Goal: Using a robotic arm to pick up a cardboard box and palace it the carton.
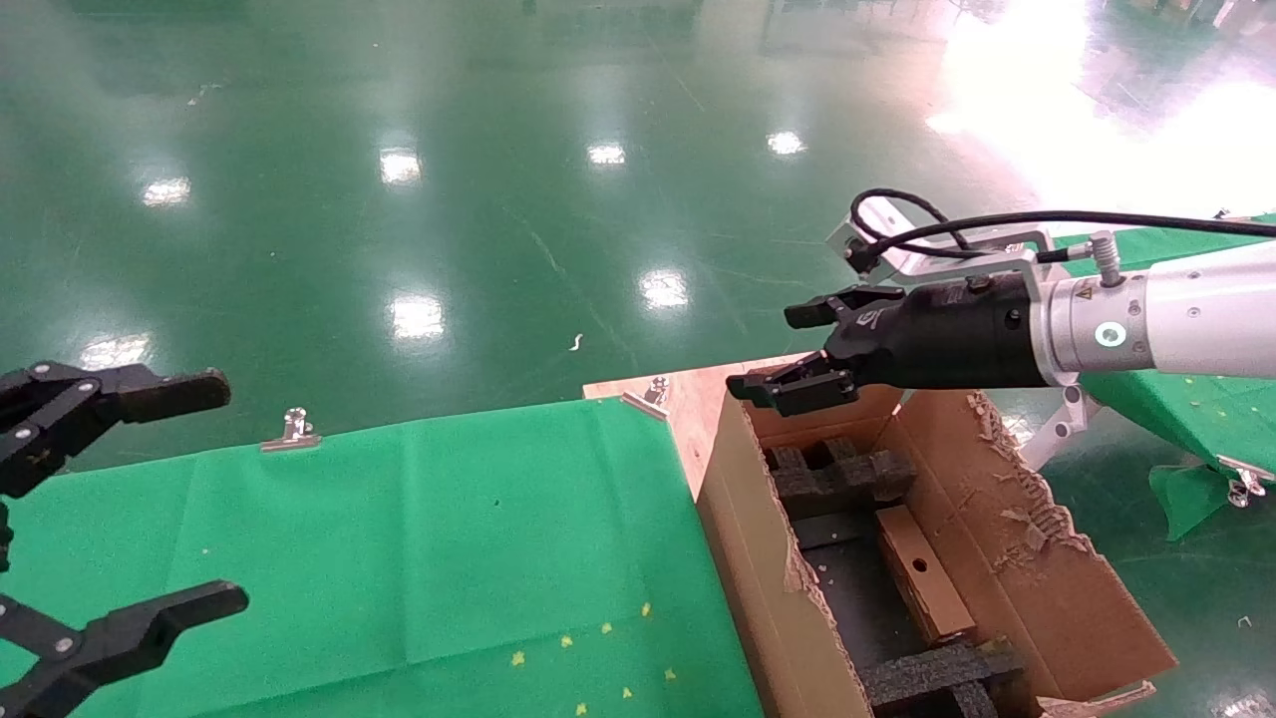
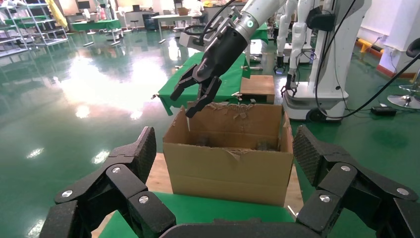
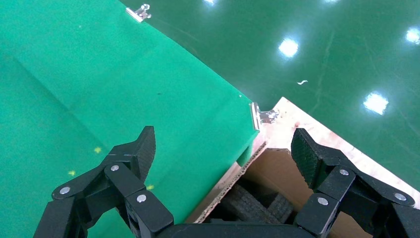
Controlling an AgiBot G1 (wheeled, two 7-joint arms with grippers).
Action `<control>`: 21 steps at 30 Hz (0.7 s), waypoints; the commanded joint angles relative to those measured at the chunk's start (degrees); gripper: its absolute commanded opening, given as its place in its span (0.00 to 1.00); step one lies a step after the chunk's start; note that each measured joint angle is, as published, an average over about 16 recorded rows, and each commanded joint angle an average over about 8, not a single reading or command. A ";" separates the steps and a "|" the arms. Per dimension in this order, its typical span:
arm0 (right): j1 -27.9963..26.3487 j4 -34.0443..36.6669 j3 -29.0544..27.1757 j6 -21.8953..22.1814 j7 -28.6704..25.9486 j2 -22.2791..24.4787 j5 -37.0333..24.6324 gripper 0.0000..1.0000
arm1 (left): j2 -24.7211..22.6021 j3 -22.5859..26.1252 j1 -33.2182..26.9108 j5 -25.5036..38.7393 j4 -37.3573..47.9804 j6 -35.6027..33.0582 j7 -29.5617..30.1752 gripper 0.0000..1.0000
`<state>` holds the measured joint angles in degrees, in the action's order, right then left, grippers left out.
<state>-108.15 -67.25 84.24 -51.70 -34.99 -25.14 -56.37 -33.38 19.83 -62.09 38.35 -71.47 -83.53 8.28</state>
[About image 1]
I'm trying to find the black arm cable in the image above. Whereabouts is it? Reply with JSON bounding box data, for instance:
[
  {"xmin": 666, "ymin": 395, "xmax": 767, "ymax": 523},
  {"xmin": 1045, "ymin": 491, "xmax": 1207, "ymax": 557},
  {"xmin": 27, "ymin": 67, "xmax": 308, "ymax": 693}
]
[{"xmin": 848, "ymin": 186, "xmax": 1276, "ymax": 276}]

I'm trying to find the brown wooden block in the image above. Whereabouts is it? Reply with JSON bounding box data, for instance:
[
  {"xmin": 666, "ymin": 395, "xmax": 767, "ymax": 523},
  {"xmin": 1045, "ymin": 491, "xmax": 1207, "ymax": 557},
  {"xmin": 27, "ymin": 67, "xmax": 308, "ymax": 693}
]
[{"xmin": 875, "ymin": 504, "xmax": 979, "ymax": 648}]

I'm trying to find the black foam insert block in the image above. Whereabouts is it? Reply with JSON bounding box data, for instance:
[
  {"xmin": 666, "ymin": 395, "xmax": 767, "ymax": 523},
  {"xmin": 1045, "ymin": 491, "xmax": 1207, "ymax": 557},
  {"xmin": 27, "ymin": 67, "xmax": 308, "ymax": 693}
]
[
  {"xmin": 857, "ymin": 641, "xmax": 1029, "ymax": 718},
  {"xmin": 766, "ymin": 437, "xmax": 917, "ymax": 521}
]

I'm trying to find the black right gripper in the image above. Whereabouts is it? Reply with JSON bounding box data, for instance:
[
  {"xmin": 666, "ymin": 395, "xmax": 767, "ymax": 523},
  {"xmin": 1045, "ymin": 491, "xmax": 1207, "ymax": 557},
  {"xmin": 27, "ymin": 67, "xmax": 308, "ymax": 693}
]
[{"xmin": 726, "ymin": 273, "xmax": 1050, "ymax": 419}]

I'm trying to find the green tablecloth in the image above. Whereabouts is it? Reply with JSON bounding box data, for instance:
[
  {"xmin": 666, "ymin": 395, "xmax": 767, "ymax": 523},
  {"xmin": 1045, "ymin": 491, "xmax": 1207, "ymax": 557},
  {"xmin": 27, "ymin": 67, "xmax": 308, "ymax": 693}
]
[
  {"xmin": 0, "ymin": 397, "xmax": 769, "ymax": 718},
  {"xmin": 1052, "ymin": 214, "xmax": 1276, "ymax": 544}
]

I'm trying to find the plywood table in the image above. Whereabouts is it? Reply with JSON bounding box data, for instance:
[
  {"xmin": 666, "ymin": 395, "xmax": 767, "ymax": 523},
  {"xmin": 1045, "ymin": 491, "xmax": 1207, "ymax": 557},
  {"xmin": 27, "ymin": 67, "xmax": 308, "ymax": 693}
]
[{"xmin": 583, "ymin": 354, "xmax": 830, "ymax": 500}]

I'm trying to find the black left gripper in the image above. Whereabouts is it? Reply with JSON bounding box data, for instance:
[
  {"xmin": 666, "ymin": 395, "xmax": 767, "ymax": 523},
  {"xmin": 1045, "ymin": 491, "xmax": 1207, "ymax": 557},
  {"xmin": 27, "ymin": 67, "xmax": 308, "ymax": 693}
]
[{"xmin": 0, "ymin": 362, "xmax": 251, "ymax": 718}]

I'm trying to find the large open cardboard carton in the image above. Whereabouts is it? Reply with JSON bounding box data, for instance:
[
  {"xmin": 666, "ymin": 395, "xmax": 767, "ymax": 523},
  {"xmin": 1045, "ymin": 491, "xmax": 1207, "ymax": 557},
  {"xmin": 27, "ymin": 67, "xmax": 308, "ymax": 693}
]
[{"xmin": 698, "ymin": 384, "xmax": 1183, "ymax": 718}]

